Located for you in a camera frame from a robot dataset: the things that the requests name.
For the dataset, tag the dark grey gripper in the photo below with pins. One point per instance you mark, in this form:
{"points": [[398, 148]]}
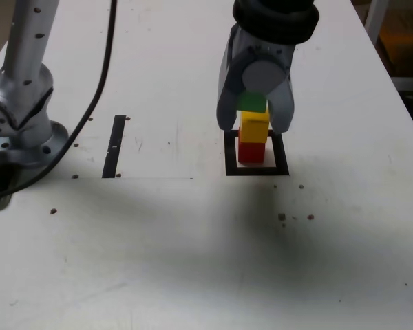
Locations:
{"points": [[272, 51]]}

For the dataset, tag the green cube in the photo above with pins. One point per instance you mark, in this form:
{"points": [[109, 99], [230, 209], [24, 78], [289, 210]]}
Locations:
{"points": [[251, 102]]}

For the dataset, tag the yellow cube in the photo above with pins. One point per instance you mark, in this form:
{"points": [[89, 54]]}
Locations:
{"points": [[253, 129]]}

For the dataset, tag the red cube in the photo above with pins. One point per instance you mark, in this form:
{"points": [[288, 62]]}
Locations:
{"points": [[251, 153]]}

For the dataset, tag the black tape square outline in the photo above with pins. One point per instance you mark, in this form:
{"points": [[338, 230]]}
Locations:
{"points": [[258, 172]]}

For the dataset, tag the black tape strip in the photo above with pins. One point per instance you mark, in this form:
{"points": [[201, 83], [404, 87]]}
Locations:
{"points": [[111, 161]]}

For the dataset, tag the yellow box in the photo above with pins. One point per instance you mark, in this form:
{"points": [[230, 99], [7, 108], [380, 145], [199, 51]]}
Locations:
{"points": [[406, 48]]}

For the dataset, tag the white metal frame leg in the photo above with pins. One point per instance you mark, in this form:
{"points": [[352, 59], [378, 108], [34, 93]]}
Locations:
{"points": [[373, 20]]}

